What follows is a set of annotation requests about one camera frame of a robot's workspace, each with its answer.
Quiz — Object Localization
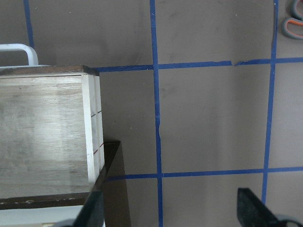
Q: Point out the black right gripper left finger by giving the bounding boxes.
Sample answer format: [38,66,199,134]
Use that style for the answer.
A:
[73,191,105,227]

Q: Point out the wooden drawer with white handle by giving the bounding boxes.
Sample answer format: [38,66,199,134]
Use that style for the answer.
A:
[0,44,105,199]

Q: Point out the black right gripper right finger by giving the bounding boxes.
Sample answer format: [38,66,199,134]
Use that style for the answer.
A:
[237,188,284,227]

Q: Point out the orange grey handled scissors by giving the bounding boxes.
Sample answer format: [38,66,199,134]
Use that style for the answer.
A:
[281,0,303,40]

